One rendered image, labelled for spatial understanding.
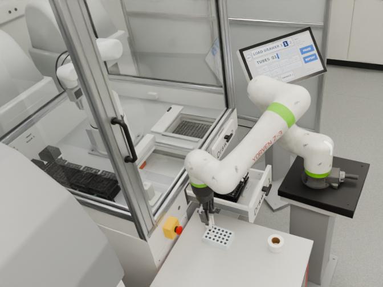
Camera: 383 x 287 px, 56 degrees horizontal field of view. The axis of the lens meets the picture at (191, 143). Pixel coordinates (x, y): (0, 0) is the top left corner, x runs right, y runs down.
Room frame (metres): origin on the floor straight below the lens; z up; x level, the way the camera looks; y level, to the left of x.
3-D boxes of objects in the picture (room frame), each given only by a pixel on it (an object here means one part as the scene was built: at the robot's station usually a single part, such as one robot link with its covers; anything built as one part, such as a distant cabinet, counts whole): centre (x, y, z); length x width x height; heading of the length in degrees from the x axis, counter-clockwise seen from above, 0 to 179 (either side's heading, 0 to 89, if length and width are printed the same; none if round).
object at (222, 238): (1.02, -0.04, 0.78); 0.12 x 0.08 x 0.04; 55
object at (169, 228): (1.05, 0.16, 0.88); 0.07 x 0.05 x 0.07; 147
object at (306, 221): (1.24, -0.59, 0.38); 0.30 x 0.30 x 0.76; 52
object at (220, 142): (1.59, -0.18, 0.87); 0.29 x 0.02 x 0.11; 147
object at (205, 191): (1.03, -0.01, 1.12); 0.12 x 0.09 x 0.06; 59
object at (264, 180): (1.16, -0.28, 0.87); 0.29 x 0.02 x 0.11; 147
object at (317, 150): (1.26, -0.58, 0.96); 0.16 x 0.13 x 0.19; 34
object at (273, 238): (0.93, -0.28, 0.78); 0.07 x 0.07 x 0.04
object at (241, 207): (1.27, -0.10, 0.86); 0.40 x 0.26 x 0.06; 57
